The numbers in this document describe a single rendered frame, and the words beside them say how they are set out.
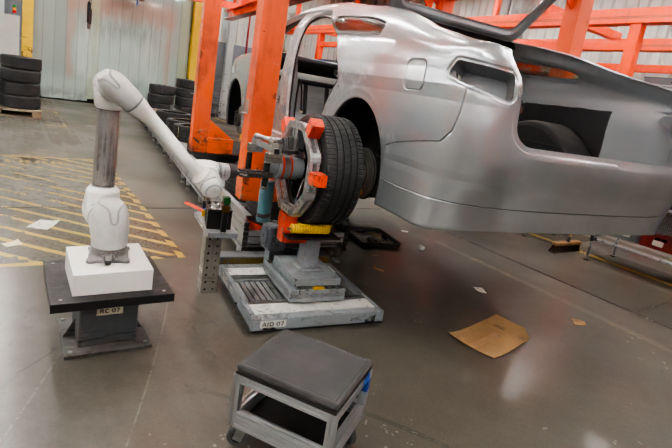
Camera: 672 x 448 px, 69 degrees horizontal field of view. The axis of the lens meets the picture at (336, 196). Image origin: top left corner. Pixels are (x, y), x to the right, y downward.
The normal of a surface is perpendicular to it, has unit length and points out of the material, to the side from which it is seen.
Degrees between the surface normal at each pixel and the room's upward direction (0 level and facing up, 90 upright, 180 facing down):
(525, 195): 109
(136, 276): 90
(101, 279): 90
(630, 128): 89
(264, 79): 90
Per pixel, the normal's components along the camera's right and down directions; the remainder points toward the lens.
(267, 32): 0.43, 0.25
